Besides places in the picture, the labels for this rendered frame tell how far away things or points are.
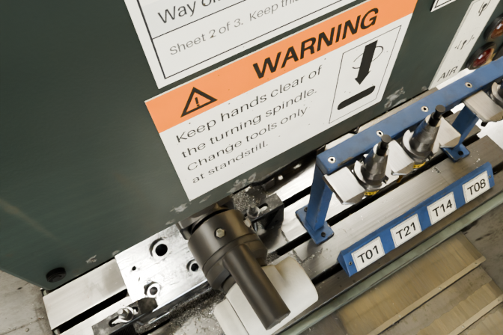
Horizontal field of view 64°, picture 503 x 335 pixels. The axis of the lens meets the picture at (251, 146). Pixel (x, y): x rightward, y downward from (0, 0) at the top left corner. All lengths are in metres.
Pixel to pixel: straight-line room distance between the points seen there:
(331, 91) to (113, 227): 0.15
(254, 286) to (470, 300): 0.87
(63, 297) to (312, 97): 0.93
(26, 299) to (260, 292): 1.05
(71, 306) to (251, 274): 0.67
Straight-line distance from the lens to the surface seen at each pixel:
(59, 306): 1.10
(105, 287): 1.07
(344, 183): 0.74
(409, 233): 1.05
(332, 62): 0.23
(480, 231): 1.36
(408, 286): 1.20
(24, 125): 0.17
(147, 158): 0.21
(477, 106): 0.90
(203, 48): 0.17
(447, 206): 1.09
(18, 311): 1.43
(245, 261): 0.49
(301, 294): 0.53
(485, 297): 1.30
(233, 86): 0.20
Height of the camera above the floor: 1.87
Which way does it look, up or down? 59 degrees down
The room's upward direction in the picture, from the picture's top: 6 degrees counter-clockwise
